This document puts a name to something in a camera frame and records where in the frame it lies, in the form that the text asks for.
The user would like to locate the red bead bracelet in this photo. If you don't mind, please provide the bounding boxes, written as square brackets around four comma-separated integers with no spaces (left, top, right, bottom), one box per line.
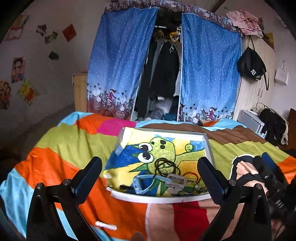
[181,171,202,186]

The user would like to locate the black bead necklace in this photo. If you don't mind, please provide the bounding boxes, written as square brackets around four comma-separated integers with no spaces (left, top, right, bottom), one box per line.
[153,157,182,178]

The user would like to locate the colourful cartoon bedspread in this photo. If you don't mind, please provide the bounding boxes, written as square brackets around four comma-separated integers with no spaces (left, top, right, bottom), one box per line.
[1,112,295,240]

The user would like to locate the white hair clip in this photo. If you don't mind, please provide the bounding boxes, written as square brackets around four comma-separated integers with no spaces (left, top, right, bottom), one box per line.
[95,221,118,230]

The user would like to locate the grey hair clip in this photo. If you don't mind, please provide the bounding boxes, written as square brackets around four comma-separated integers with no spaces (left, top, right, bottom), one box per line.
[165,173,186,195]

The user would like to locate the black clothes heap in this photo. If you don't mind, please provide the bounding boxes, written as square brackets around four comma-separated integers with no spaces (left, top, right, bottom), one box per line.
[259,108,288,146]

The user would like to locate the white storage box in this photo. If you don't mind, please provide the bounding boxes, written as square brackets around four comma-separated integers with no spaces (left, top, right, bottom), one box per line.
[237,109,267,138]

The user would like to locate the white tray with cartoon drawing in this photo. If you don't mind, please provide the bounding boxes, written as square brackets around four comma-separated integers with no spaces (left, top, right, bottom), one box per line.
[103,127,214,204]

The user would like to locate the light wooden wardrobe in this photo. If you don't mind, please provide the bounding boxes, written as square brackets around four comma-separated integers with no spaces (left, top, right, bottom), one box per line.
[233,35,275,120]

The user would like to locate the yellow cartoon poster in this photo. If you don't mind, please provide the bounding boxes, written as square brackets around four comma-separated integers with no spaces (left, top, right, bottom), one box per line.
[17,79,39,105]

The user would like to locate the white paper bag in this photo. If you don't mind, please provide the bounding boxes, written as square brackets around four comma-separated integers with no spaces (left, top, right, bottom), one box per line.
[275,61,289,86]

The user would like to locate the wooden cabinet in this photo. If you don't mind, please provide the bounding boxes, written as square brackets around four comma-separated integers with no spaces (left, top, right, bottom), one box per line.
[72,73,87,112]

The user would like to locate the family cartoon poster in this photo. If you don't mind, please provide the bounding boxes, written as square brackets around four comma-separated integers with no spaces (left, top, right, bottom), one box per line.
[0,80,11,109]

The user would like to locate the right blue wardrobe curtain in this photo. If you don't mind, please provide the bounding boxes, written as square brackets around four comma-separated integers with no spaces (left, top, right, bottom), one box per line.
[177,13,241,123]

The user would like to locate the blue wardrobe curtain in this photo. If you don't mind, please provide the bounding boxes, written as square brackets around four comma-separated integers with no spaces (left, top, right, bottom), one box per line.
[177,13,241,123]
[87,7,158,120]

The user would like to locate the anime poster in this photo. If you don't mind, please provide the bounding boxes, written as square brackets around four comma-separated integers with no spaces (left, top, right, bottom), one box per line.
[11,57,26,83]

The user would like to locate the hanging dark clothes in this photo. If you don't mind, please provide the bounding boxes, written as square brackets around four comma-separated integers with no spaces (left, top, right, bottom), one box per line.
[134,11,183,122]

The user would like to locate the left blue wardrobe curtain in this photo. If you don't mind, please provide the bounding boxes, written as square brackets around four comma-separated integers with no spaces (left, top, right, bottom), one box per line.
[87,7,158,120]

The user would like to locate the pink clothes pile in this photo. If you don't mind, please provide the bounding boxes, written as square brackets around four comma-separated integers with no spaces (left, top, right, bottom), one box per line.
[226,9,263,38]

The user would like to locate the black drawstring bag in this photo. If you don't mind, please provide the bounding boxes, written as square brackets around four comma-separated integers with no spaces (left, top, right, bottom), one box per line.
[237,35,269,91]

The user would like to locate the wall photo right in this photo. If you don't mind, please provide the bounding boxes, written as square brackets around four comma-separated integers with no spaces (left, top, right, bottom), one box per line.
[45,31,58,44]

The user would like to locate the wall photo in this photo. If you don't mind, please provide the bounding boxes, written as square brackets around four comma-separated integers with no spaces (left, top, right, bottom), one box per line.
[45,31,58,44]
[36,24,47,37]

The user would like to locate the red diamond wall decoration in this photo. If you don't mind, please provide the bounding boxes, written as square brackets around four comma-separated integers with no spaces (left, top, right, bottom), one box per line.
[62,24,77,42]

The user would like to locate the wall photo left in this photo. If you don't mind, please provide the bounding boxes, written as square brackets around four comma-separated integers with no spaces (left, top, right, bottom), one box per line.
[36,24,47,37]

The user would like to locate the pink certificates on wall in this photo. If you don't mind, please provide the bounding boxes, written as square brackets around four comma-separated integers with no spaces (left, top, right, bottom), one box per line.
[4,15,30,41]

